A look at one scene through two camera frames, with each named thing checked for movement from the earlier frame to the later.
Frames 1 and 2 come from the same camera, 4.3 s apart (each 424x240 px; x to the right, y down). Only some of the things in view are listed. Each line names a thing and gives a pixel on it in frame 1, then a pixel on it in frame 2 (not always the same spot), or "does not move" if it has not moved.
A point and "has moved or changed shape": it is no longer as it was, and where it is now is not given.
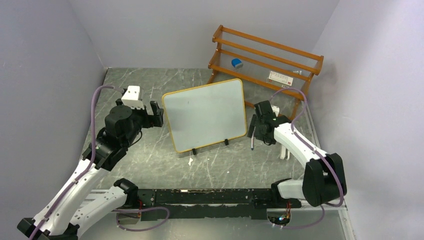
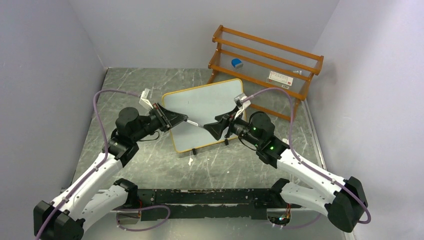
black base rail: [224, 204] does not move
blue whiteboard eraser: [237, 63] does not move
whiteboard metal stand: [194, 151] does not move
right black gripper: [255, 122] to [216, 129]
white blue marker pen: [252, 139] has moved or changed shape
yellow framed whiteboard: [205, 115] does not move
